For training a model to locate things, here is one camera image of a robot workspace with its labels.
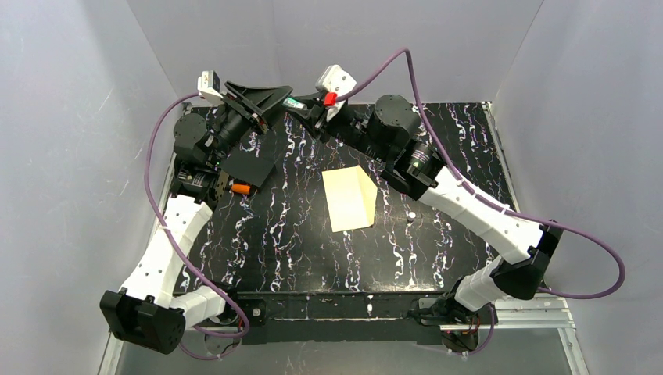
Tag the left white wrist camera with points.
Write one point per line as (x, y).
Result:
(209, 87)

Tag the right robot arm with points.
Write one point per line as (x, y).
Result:
(388, 134)

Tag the aluminium table frame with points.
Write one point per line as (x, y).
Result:
(530, 337)

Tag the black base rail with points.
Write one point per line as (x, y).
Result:
(277, 317)

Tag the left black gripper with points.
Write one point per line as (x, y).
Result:
(246, 111)

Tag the white green glue stick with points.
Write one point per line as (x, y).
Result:
(291, 103)

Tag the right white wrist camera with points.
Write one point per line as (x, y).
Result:
(335, 80)

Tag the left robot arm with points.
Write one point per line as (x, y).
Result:
(166, 294)

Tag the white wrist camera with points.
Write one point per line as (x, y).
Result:
(335, 80)
(209, 87)

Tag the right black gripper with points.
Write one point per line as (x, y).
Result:
(316, 114)

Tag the white envelope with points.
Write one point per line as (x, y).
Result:
(351, 196)

